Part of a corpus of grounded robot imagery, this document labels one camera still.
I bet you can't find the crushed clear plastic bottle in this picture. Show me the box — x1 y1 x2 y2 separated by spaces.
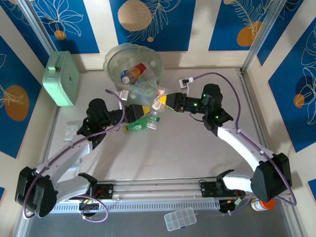
146 111 162 131

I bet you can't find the green bottle yellow cap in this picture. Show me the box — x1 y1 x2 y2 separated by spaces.
122 118 150 133

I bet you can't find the blue label bottle white cap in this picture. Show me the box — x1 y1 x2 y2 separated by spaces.
119 70 131 84

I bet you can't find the clear plastic bin liner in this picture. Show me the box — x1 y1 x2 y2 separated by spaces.
103 43 165 99

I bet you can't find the small clear plastic packet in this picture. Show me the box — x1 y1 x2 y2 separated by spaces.
64 120 83 142

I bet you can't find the mint green plastic case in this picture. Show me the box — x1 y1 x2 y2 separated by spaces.
41 50 80 107

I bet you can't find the small controller circuit board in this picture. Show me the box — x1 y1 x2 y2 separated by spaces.
231 196 245 207
79 197 101 207

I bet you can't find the clear plastic organizer box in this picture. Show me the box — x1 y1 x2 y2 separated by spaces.
164 206 198 232

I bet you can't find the grey metal sheet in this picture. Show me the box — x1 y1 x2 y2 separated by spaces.
24 211 293 237

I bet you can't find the jar with orange lid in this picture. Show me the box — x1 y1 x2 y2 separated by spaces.
250 198 276 212

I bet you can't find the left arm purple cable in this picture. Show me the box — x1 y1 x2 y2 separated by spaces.
22 89 124 224

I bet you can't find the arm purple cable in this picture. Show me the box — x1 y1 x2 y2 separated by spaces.
192 72 297 207
22 89 124 224

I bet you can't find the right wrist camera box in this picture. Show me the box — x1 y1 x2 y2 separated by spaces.
178 77 195 89

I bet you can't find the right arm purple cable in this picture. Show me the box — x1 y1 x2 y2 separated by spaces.
192 72 297 207

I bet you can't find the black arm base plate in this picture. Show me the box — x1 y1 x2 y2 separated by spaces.
199 181 247 198
68 184 114 201

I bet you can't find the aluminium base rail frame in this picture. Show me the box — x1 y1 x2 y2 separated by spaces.
21 176 292 205

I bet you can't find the aluminium corner post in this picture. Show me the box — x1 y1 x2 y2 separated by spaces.
240 0 292 75
17 0 59 54

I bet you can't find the slotted grey cable duct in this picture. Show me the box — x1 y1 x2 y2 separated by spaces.
29 200 221 214

